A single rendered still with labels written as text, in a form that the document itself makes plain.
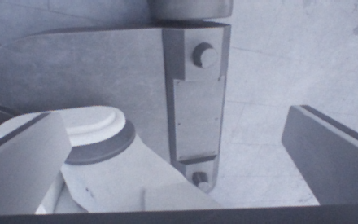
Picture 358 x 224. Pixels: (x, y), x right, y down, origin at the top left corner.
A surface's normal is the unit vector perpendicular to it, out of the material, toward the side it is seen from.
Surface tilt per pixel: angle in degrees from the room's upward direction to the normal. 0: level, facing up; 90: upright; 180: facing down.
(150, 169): 90
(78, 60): 0
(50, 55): 0
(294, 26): 0
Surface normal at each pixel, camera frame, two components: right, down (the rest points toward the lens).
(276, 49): 0.22, 0.46
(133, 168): -0.03, -0.88
